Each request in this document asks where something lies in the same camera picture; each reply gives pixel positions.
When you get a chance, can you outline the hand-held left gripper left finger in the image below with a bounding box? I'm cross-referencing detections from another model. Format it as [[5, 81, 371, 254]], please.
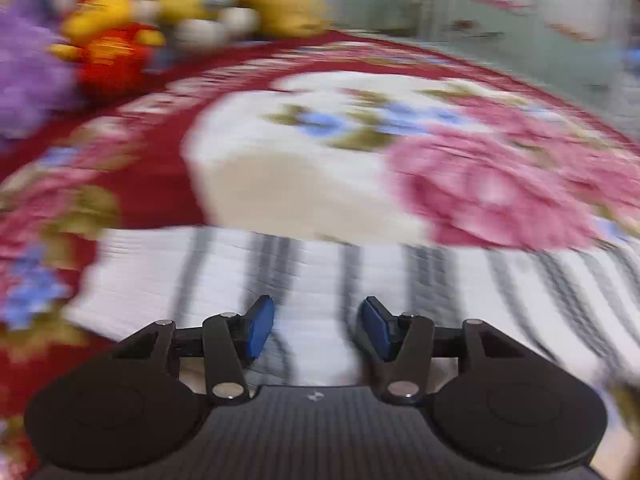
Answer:
[[112, 295, 276, 406]]

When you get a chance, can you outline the white cat plush toy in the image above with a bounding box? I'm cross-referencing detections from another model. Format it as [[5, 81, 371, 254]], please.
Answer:
[[52, 0, 261, 51]]

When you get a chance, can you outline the red floral blanket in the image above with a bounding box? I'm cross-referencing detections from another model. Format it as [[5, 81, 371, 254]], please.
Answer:
[[0, 30, 640, 480]]

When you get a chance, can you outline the doll in purple dress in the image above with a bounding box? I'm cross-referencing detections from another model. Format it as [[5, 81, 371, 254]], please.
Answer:
[[0, 10, 86, 141]]

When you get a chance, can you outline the pale green wardrobe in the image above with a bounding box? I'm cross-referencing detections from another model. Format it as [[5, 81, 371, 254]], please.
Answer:
[[330, 0, 640, 111]]

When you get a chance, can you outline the white black-striped sweater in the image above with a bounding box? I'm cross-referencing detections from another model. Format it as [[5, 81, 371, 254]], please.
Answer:
[[65, 225, 640, 396]]

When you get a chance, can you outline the red and yellow plush toy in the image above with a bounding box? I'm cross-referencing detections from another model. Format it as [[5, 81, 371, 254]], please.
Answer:
[[47, 0, 166, 96]]

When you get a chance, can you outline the small yellow plush toy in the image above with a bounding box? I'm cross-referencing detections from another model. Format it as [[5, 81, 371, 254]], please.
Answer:
[[155, 0, 236, 23]]

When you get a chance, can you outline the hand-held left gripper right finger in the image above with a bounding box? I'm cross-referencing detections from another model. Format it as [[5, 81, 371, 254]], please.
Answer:
[[356, 296, 526, 406]]

